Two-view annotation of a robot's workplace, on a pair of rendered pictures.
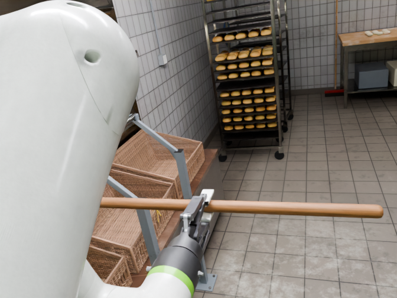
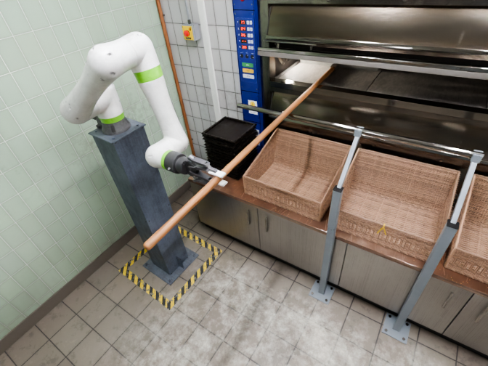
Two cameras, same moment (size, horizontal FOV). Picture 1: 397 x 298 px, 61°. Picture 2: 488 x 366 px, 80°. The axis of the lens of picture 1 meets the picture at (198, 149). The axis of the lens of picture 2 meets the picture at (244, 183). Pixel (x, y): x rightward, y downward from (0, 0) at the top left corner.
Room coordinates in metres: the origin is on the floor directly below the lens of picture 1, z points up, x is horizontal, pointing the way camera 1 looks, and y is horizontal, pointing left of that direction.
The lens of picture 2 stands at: (1.08, -0.86, 1.93)
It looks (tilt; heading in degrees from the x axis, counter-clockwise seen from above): 40 degrees down; 107
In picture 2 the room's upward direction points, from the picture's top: 6 degrees counter-clockwise
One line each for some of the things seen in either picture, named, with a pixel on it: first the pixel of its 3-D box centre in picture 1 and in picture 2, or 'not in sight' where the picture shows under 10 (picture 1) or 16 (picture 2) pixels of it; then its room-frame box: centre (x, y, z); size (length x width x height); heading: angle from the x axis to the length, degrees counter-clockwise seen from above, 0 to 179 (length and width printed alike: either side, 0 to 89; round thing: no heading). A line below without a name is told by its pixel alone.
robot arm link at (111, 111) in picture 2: not in sight; (104, 102); (0.04, 0.34, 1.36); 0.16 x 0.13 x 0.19; 75
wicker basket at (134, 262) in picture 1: (115, 211); (391, 199); (1.54, 0.49, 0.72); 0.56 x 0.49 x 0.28; 160
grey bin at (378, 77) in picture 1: (370, 75); not in sight; (4.58, -2.57, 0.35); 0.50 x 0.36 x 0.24; 159
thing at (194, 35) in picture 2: not in sight; (191, 31); (0.20, 1.24, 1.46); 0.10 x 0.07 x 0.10; 159
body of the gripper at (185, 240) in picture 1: (187, 246); (189, 167); (0.57, 0.06, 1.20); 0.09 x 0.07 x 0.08; 160
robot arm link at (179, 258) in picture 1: (173, 272); (176, 162); (0.51, 0.09, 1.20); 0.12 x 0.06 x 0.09; 70
